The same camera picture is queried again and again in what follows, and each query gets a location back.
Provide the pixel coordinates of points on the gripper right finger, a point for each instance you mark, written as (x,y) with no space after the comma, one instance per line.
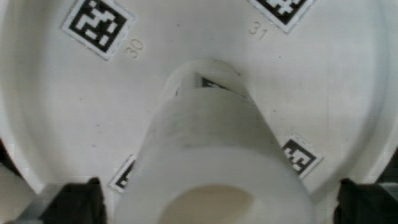
(367,203)

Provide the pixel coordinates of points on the white round table top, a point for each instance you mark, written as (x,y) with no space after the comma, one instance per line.
(96,55)

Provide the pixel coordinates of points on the white cylindrical table leg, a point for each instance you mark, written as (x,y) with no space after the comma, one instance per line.
(212,177)

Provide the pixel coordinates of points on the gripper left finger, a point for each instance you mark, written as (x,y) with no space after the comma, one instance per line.
(68,204)

